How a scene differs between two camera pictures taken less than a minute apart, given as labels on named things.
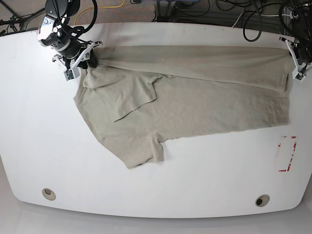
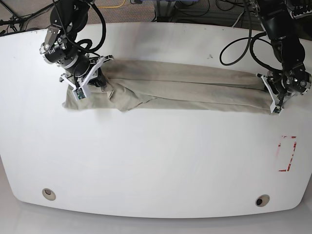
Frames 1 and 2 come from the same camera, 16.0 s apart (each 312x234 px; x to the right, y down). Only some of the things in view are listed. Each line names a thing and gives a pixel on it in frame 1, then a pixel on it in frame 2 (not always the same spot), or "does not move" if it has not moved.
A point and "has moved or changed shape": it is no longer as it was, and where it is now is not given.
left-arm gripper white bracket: (88, 52) → (80, 91)
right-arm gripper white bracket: (297, 66) → (277, 104)
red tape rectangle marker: (279, 146) does not move
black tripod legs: (13, 20) does not move
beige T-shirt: (136, 98) has moved or changed shape
